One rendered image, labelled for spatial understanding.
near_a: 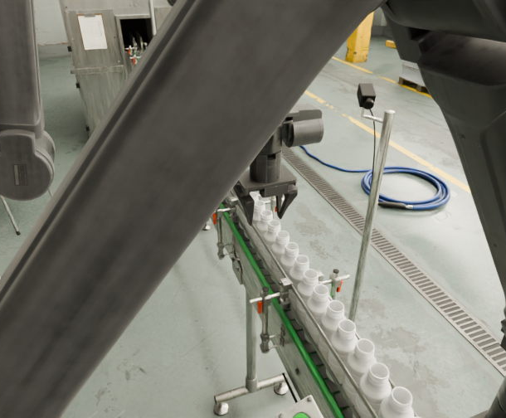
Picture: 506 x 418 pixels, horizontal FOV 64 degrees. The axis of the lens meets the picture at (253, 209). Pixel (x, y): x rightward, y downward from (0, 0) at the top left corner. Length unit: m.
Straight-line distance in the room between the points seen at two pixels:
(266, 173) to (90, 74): 3.99
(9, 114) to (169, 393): 1.81
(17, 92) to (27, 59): 0.04
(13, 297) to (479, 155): 0.24
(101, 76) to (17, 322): 4.46
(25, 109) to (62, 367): 0.45
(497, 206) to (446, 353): 2.29
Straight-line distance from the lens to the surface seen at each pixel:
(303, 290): 1.04
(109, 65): 4.62
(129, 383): 2.31
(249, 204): 0.72
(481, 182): 0.28
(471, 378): 2.51
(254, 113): 0.16
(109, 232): 0.17
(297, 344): 1.09
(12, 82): 0.61
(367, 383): 0.88
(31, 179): 0.63
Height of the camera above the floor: 1.83
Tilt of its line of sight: 32 degrees down
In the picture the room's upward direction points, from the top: straight up
